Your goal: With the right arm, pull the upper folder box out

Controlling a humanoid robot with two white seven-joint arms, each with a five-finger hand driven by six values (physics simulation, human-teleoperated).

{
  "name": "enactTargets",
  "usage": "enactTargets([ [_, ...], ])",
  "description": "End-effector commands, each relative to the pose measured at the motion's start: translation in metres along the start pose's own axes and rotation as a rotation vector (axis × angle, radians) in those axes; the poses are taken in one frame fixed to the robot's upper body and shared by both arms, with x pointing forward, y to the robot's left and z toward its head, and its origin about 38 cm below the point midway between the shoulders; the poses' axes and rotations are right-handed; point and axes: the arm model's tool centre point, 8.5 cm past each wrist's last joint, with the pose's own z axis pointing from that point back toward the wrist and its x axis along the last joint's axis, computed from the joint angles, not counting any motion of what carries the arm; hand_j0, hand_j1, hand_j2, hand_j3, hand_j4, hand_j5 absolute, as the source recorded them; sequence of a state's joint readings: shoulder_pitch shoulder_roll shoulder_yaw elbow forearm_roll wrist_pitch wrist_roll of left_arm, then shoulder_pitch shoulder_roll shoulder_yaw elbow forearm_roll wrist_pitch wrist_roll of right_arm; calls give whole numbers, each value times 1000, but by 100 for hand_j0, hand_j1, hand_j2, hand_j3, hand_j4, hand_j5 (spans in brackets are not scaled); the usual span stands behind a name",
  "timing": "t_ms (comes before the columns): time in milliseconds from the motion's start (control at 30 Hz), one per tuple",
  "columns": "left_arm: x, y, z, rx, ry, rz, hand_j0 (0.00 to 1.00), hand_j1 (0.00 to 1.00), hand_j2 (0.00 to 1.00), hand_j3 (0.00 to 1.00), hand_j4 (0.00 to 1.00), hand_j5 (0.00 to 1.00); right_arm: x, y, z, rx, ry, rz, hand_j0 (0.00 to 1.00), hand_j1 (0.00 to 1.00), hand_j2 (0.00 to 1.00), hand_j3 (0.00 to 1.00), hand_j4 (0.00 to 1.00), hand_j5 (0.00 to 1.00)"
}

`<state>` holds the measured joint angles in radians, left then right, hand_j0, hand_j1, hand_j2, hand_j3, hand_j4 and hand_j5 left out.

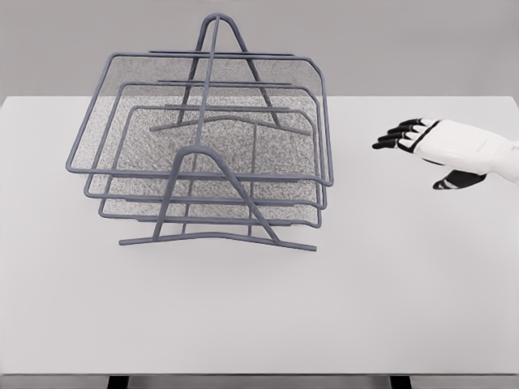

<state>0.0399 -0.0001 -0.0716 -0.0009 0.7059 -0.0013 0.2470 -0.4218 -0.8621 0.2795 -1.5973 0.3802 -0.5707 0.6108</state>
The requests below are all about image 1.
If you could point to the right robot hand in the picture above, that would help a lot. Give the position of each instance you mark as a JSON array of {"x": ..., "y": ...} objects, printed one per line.
[{"x": 454, "y": 146}]

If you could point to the large grey mesh file tray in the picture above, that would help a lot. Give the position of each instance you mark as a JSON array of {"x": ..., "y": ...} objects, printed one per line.
[{"x": 142, "y": 69}]

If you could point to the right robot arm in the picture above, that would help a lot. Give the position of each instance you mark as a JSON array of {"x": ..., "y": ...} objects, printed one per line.
[{"x": 511, "y": 159}]

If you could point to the medium grey mesh file tray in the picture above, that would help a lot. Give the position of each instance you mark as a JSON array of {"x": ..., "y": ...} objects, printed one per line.
[{"x": 121, "y": 189}]

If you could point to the small grey mesh file tray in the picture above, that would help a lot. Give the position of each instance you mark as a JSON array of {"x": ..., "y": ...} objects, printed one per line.
[{"x": 121, "y": 209}]

